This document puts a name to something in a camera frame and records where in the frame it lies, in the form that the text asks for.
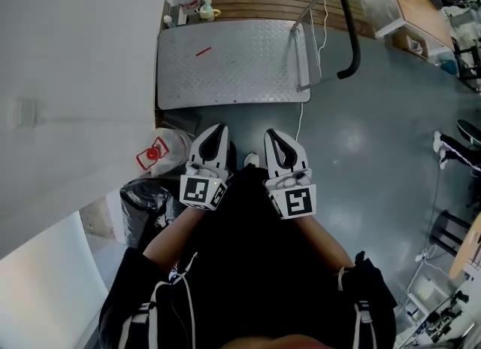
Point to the person's right forearm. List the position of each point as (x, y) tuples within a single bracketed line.
[(323, 240)]

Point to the person's black clothing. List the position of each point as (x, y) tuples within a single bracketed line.
[(248, 264)]

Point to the white wall socket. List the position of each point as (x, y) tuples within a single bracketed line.
[(24, 113)]

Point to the round wooden table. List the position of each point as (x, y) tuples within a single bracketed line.
[(469, 246)]

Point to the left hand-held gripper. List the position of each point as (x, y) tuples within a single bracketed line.
[(195, 191)]

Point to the red strip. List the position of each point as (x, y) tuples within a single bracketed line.
[(203, 52)]

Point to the small pale bottle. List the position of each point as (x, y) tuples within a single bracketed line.
[(206, 7)]

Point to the black metal frame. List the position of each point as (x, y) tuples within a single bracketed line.
[(467, 63)]

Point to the person's white shoe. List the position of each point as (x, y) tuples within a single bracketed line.
[(251, 159)]

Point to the black stool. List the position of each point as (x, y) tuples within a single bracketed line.
[(447, 231)]

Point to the person's left forearm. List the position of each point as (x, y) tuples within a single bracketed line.
[(173, 234)]

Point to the wooden slatted platform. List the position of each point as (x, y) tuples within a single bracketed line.
[(263, 1)]

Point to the bin with black bag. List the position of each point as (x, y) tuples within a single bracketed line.
[(144, 208)]

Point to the white power strip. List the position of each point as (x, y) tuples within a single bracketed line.
[(421, 256)]

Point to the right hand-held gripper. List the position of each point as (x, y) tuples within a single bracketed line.
[(298, 199)]

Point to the wooden desk with white frame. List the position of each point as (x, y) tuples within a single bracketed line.
[(417, 5)]

